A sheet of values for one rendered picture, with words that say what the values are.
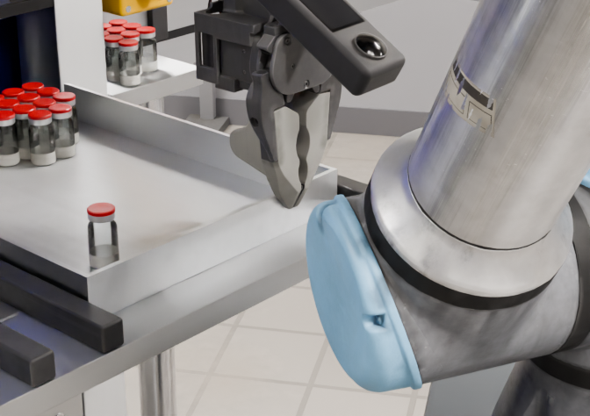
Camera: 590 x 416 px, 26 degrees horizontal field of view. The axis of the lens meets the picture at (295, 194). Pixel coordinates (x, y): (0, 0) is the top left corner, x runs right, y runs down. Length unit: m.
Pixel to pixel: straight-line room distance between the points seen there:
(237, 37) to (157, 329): 0.22
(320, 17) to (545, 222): 0.29
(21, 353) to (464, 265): 0.29
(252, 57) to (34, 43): 0.42
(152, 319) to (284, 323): 1.83
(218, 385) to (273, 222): 1.52
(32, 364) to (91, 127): 0.47
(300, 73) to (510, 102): 0.36
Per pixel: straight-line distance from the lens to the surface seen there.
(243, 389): 2.48
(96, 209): 0.93
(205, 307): 0.89
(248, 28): 0.92
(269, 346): 2.62
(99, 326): 0.83
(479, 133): 0.62
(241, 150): 0.98
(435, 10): 3.63
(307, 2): 0.90
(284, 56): 0.92
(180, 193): 1.07
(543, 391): 0.84
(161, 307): 0.89
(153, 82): 1.36
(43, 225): 1.03
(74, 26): 1.28
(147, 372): 1.73
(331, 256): 0.72
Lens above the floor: 1.30
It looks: 23 degrees down
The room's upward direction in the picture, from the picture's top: straight up
